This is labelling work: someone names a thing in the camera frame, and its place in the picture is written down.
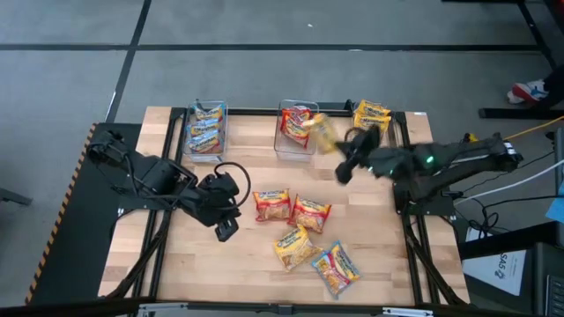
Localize black hazard-striped platform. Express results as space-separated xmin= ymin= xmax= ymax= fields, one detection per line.
xmin=25 ymin=122 xmax=146 ymax=306

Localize blue Maruchan ramen pack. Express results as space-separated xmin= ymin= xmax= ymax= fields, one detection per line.
xmin=193 ymin=104 xmax=226 ymax=122
xmin=310 ymin=240 xmax=362 ymax=300
xmin=187 ymin=118 xmax=224 ymax=137
xmin=187 ymin=131 xmax=224 ymax=155

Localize blue paper sheet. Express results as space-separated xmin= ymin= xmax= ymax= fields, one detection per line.
xmin=545 ymin=181 xmax=564 ymax=224

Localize black equipment case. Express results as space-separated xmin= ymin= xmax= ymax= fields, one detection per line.
xmin=457 ymin=221 xmax=564 ymax=317

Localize red Maruchan ramen pack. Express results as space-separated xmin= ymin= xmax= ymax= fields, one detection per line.
xmin=285 ymin=105 xmax=314 ymax=127
xmin=287 ymin=194 xmax=332 ymax=234
xmin=280 ymin=112 xmax=310 ymax=149
xmin=252 ymin=188 xmax=293 ymax=223

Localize white cable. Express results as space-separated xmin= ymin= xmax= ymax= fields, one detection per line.
xmin=453 ymin=158 xmax=564 ymax=207

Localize black floor cable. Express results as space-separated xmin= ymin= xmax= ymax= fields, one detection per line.
xmin=457 ymin=193 xmax=564 ymax=239

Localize black desk frame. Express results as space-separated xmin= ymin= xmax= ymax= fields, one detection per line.
xmin=442 ymin=0 xmax=564 ymax=120

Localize person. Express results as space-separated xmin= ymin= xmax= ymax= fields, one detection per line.
xmin=506 ymin=64 xmax=564 ymax=107

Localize clear plastic bin white label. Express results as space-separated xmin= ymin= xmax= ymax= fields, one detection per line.
xmin=182 ymin=100 xmax=229 ymax=164

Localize grey chair leg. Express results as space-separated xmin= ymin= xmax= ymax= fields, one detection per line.
xmin=0 ymin=188 xmax=33 ymax=207

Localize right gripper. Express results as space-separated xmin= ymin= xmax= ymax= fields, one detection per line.
xmin=334 ymin=124 xmax=415 ymax=185

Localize white paper sign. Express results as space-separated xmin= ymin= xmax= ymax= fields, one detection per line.
xmin=461 ymin=226 xmax=529 ymax=297

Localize yellow extension cord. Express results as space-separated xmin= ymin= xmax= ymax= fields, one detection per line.
xmin=464 ymin=114 xmax=564 ymax=143

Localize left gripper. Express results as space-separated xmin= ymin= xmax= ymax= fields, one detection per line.
xmin=189 ymin=172 xmax=242 ymax=243

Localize left gripper black cable loop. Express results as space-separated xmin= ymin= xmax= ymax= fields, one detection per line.
xmin=213 ymin=161 xmax=252 ymax=211

